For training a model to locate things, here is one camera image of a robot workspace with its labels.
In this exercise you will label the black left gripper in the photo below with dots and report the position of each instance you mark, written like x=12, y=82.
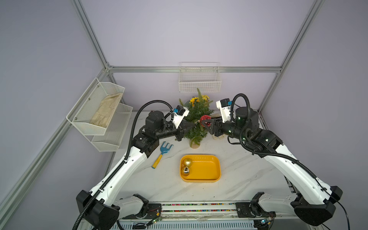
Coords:
x=183, y=128

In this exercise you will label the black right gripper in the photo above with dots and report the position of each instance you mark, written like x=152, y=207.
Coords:
x=216, y=123

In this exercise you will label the red lattice ball ornament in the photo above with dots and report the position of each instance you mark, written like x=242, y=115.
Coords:
x=205, y=121

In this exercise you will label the matte gold ball ornament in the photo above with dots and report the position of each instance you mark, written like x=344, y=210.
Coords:
x=187, y=162

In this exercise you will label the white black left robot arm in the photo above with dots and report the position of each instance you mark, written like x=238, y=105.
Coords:
x=100, y=205

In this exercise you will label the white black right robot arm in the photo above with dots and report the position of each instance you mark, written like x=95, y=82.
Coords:
x=314, y=202

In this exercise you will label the small green christmas tree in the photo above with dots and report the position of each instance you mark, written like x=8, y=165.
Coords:
x=198, y=133

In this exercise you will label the yellow purple flower bouquet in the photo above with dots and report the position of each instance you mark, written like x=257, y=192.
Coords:
x=203, y=98

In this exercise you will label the blue yellow toy rake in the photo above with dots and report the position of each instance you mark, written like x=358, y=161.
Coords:
x=164, y=148

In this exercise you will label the yellow plastic tray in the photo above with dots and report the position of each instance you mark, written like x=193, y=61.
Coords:
x=204, y=169

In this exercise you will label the cream glove in shelf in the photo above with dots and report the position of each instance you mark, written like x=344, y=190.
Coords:
x=106, y=110

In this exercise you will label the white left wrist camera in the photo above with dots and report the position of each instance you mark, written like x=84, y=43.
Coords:
x=180, y=112

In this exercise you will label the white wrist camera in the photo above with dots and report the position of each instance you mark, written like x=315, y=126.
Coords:
x=180, y=112
x=224, y=106

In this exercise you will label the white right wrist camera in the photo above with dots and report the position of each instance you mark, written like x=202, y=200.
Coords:
x=224, y=106

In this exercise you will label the white wire wall basket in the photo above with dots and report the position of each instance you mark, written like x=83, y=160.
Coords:
x=202, y=75

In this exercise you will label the white mesh wall shelf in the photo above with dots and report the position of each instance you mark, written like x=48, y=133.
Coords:
x=103, y=139

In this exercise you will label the aluminium rail with pebbles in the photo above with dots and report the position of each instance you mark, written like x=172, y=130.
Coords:
x=191, y=209

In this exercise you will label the aluminium frame bars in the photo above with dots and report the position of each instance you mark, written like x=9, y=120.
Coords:
x=21, y=189

